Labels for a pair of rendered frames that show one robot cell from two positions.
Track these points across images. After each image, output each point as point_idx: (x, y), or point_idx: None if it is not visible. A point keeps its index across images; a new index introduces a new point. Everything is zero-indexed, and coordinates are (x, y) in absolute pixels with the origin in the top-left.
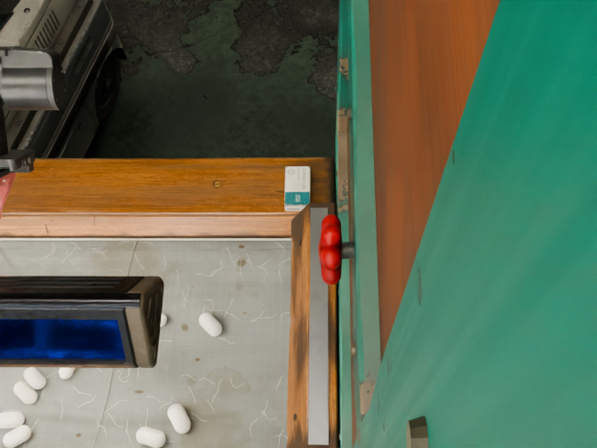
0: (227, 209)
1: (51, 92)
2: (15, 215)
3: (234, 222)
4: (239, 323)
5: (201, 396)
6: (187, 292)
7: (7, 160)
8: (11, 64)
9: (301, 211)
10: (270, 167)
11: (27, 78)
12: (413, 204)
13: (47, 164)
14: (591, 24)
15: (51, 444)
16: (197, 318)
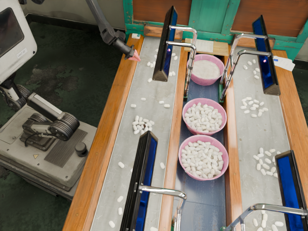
0: (137, 45)
1: (124, 33)
2: (130, 72)
3: (139, 45)
4: (157, 48)
5: None
6: (150, 53)
7: (133, 44)
8: (118, 35)
9: (144, 29)
10: (130, 39)
11: (121, 34)
12: None
13: (119, 67)
14: None
15: (174, 70)
16: (155, 52)
